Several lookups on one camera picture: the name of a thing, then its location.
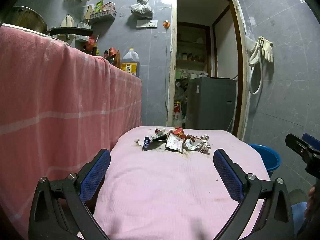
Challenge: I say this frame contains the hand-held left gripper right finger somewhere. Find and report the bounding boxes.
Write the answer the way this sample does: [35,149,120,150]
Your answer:
[213,149,295,240]

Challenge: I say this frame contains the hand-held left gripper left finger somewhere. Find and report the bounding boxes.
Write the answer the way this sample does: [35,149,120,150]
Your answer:
[29,149,111,240]

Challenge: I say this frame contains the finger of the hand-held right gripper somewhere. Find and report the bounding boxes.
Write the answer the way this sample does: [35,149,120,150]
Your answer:
[285,133,315,161]
[302,133,320,153]

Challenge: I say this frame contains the blue plastic basin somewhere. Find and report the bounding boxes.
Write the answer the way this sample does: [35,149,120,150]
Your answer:
[248,144,281,178]

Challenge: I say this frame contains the white wrapper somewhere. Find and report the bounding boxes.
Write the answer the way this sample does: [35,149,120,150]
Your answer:
[199,134,211,154]

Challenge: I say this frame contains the printed wrapper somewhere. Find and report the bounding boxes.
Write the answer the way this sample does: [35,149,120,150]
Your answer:
[184,134,200,152]

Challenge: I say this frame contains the blue wrapper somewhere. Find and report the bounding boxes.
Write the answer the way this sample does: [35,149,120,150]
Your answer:
[142,136,153,151]

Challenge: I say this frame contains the silver wrapper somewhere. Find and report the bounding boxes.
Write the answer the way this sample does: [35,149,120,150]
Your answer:
[154,127,167,142]

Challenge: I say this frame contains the person's right hand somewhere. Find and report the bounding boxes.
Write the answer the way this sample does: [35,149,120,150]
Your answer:
[304,184,318,218]

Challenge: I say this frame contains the person's blue jeans leg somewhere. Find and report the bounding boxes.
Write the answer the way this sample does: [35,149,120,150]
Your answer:
[291,202,308,233]

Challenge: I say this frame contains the light pink table cloth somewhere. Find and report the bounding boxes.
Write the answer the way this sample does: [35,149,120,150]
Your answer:
[75,126,272,240]

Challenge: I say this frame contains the red and white sack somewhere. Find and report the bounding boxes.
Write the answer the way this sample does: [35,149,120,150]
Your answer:
[172,101,186,127]

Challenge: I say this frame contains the pink checked towel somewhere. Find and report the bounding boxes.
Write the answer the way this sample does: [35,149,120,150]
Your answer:
[0,26,143,220]

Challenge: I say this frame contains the cream rubber gloves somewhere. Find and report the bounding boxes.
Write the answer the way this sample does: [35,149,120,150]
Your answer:
[257,37,274,63]

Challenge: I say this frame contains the large oil jug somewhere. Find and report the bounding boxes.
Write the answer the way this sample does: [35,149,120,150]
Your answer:
[121,48,140,77]

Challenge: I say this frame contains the storage shelf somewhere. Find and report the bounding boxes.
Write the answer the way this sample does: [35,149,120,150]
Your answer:
[176,40,208,78]

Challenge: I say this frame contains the black pan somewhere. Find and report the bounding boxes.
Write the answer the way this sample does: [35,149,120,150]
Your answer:
[46,27,94,40]

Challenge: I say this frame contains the beige rag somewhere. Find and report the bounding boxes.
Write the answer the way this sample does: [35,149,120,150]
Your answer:
[60,14,75,28]

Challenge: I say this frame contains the wooden spatula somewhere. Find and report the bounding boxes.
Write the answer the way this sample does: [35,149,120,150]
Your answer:
[84,5,93,25]

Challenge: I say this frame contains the metal pot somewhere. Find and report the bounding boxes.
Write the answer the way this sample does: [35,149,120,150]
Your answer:
[2,6,48,33]

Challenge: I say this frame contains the hanging plastic bag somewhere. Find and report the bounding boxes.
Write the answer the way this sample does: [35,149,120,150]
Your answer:
[129,0,153,19]

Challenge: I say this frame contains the white hose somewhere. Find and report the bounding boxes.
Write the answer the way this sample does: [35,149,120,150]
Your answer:
[248,37,264,95]

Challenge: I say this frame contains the wooden door frame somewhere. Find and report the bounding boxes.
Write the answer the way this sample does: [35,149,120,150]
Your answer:
[166,0,250,142]

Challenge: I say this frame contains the wall socket plate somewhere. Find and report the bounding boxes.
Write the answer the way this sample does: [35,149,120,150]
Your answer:
[136,19,158,29]

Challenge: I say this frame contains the white wall rack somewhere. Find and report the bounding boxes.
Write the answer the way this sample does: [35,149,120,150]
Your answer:
[89,10,117,26]

